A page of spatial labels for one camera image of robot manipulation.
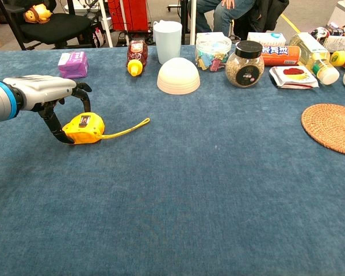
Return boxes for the white upturned bowl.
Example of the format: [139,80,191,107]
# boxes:
[156,57,201,95]

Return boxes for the round woven rattan coaster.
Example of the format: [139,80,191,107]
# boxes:
[301,103,345,157]

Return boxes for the orange cylindrical snack pack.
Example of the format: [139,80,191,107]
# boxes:
[260,45,302,67]

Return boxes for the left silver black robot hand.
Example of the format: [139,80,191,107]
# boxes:
[2,75,92,144]

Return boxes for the black office chair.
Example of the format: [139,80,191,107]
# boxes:
[5,0,97,50]

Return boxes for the white blue milk carton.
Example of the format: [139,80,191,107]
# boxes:
[247,32,287,47]

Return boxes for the black camera tripod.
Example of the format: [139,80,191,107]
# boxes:
[180,0,190,45]

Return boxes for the white snack packet red print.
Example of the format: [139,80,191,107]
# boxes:
[269,65,320,90]

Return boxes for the person in blue jeans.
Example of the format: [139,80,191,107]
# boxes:
[195,0,256,37]

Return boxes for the white upright table leg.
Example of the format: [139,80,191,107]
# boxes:
[189,0,197,45]

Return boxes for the yellow plush toy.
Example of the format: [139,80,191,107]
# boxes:
[23,3,53,24]

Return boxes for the yellow tape measure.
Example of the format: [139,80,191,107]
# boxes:
[62,112,151,145]

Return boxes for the red cabinet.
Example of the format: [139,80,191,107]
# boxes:
[108,0,152,32]

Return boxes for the round grain jar black lid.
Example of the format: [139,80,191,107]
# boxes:
[225,40,265,88]

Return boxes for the light blue plastic cup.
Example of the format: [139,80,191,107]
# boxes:
[152,20,183,66]

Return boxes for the black jacket on chair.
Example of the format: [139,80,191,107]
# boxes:
[234,0,290,41]

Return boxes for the purple tissue pack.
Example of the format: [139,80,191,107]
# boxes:
[57,51,89,80]

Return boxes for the clear tub of colourful clips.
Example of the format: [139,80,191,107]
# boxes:
[195,35,233,72]

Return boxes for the blue tablecloth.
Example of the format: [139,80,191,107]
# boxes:
[0,44,345,276]

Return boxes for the syrup bottle with yellow cap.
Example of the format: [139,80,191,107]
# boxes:
[125,40,149,77]

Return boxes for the dark bottle with floral label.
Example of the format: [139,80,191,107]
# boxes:
[310,24,345,53]

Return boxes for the yellow oil bottle white cap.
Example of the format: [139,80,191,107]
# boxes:
[289,32,340,86]

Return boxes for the black slanted stand pole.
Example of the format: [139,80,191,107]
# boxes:
[0,0,26,51]

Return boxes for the white slanted stand leg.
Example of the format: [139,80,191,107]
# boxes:
[97,0,114,48]

